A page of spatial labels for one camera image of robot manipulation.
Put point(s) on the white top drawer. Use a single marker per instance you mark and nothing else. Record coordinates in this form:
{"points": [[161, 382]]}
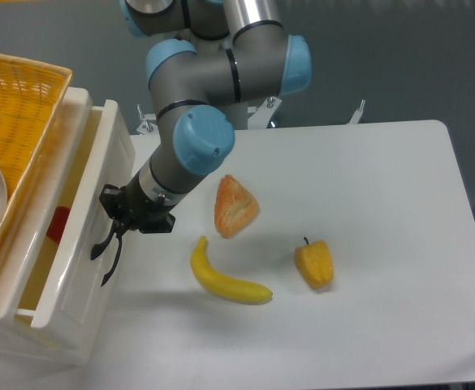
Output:
{"points": [[63, 301]]}

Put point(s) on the yellow bell pepper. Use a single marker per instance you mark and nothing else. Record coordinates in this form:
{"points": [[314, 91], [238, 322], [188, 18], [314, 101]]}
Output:
{"points": [[314, 262]]}

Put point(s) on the yellow woven basket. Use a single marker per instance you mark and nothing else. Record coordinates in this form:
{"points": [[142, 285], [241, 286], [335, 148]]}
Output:
{"points": [[30, 95]]}

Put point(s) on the black lower drawer handle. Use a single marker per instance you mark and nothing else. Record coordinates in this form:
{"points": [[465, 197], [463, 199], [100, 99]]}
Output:
{"points": [[106, 277]]}

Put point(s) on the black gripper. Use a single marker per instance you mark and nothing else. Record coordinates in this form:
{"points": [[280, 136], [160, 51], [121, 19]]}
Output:
{"points": [[131, 209]]}

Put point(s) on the orange croissant pastry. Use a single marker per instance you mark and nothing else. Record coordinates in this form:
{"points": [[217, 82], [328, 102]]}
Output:
{"points": [[235, 207]]}

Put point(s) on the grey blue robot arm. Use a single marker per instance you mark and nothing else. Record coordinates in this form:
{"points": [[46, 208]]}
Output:
{"points": [[240, 51]]}

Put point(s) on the white drawer cabinet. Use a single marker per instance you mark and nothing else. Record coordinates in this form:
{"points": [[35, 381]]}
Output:
{"points": [[23, 242]]}

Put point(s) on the yellow banana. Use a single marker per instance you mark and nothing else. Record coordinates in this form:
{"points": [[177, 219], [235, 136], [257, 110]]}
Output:
{"points": [[222, 285]]}

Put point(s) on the red bell pepper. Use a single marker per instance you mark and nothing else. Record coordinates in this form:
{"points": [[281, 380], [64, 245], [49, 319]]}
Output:
{"points": [[58, 223]]}

